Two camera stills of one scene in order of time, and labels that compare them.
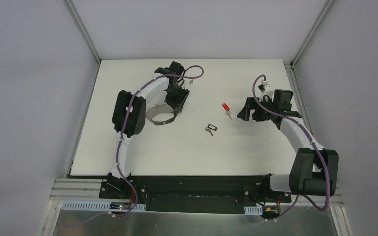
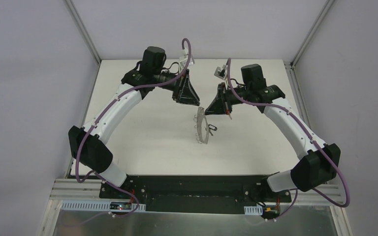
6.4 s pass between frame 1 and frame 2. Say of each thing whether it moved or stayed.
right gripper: moved
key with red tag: stayed
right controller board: stayed
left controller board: stayed
